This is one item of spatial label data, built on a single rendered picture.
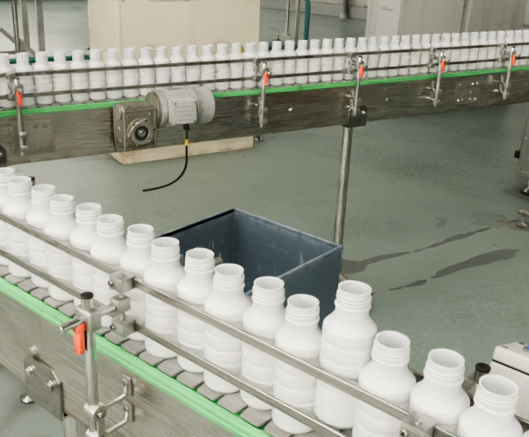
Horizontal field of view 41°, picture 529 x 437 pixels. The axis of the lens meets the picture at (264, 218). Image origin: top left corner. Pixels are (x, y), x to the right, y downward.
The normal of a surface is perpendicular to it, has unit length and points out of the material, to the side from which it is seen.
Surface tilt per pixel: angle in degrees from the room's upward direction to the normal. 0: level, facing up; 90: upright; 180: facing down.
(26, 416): 0
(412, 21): 89
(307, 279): 90
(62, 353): 90
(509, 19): 90
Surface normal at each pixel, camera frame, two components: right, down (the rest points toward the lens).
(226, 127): 0.52, 0.34
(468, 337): 0.04, -0.93
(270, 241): -0.65, 0.26
